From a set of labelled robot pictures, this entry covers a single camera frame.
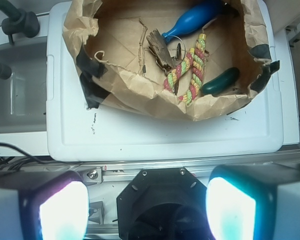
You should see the brown paper bag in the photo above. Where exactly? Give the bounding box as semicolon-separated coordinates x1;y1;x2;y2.
62;0;280;121

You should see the black cable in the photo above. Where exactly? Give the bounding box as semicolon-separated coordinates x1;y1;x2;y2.
0;141;51;173

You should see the multicolour twisted rope toy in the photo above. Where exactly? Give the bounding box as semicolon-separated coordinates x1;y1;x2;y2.
163;33;207;105

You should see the blue plastic bowling pin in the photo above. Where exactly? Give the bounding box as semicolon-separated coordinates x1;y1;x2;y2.
162;0;223;44

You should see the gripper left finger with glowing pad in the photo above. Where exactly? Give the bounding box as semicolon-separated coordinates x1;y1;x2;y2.
0;170;89;240

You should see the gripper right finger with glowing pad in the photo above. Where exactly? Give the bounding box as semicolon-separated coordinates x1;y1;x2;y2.
205;164;300;240

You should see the brown wood chip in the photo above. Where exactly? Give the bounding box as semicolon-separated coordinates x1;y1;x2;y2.
146;29;174;72

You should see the white plastic bin lid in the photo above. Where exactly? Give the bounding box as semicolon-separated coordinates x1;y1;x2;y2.
46;2;284;162

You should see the dark green toy cucumber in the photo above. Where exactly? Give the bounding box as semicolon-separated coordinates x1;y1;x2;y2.
200;67;240;95

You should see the metal key bunch with ring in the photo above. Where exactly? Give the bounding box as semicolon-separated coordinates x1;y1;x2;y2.
148;35;187;76

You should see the aluminium extrusion rail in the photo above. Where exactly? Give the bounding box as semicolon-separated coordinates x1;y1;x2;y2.
73;148;300;185

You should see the black octagonal mount base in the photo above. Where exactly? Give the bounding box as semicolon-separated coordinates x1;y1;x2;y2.
116;167;214;240

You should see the grey plastic tub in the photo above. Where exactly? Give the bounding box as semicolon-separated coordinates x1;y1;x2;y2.
0;37;47;134

